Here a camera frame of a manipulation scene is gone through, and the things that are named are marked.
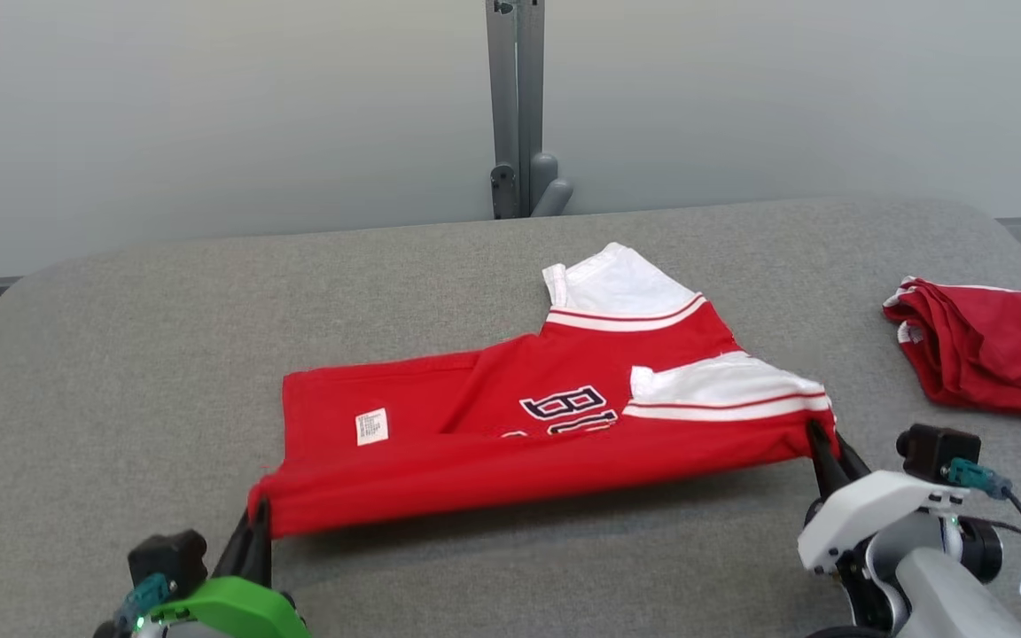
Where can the red shorts with white stripe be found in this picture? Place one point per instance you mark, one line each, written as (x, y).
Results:
(989, 346)

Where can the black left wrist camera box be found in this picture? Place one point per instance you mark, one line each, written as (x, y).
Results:
(165, 558)

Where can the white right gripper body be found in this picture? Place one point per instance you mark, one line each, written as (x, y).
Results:
(865, 509)

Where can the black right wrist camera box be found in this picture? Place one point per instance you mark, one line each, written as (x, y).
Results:
(936, 452)

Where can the dark perforated post plate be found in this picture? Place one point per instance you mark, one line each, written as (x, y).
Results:
(503, 190)

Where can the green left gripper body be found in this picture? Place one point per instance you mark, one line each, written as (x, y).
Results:
(227, 611)

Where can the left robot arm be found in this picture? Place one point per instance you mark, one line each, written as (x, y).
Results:
(165, 630)

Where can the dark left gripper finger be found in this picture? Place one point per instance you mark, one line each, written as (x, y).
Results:
(237, 554)
(261, 549)

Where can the red jersey with number print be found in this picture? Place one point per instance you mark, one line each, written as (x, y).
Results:
(440, 478)

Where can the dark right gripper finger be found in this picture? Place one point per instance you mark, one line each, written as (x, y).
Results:
(828, 470)
(849, 461)

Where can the grey metal partition post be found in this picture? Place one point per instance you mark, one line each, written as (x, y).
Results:
(515, 89)

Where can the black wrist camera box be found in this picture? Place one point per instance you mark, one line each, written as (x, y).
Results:
(165, 558)
(936, 452)

